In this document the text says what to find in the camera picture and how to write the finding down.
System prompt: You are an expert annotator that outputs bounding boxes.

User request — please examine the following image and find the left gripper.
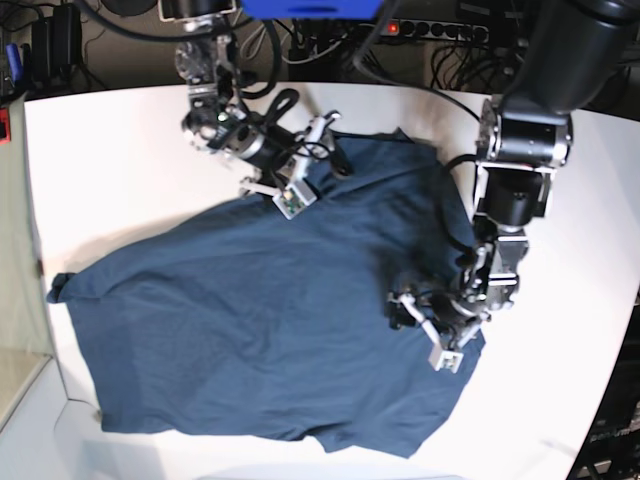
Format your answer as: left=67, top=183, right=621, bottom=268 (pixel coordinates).
left=387, top=224, right=529, bottom=355

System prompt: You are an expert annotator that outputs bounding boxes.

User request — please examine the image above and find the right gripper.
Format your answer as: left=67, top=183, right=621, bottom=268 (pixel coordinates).
left=175, top=24, right=342, bottom=198

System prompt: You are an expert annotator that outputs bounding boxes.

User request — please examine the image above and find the dark blue t-shirt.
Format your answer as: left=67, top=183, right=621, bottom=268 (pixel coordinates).
left=47, top=133, right=484, bottom=458

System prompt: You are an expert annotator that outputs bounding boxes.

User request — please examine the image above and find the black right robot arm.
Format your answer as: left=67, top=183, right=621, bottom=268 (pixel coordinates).
left=159, top=1, right=340, bottom=219

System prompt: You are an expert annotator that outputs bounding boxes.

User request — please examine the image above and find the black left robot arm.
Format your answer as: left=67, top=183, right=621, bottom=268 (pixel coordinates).
left=388, top=1, right=639, bottom=371

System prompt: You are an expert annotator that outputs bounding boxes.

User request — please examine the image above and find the blue plastic box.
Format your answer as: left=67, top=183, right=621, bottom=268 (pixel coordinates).
left=240, top=0, right=383, bottom=20

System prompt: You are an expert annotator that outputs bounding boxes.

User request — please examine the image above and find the black power strip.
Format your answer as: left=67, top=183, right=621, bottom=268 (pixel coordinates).
left=381, top=19, right=490, bottom=44

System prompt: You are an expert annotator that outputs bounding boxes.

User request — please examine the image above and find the red black device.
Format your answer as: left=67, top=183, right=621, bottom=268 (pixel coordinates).
left=0, top=108, right=11, bottom=145

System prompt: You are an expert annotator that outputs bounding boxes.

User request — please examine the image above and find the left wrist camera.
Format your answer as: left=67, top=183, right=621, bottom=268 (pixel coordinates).
left=428, top=345, right=464, bottom=373

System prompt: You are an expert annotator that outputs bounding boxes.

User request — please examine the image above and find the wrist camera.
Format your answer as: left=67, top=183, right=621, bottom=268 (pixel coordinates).
left=272, top=180, right=317, bottom=220
left=428, top=345, right=464, bottom=373

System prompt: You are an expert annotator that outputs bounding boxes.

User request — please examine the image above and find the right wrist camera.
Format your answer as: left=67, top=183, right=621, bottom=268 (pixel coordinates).
left=272, top=180, right=317, bottom=220

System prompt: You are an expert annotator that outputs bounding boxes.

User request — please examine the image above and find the blue handled tool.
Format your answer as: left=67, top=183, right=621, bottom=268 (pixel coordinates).
left=5, top=43, right=24, bottom=83

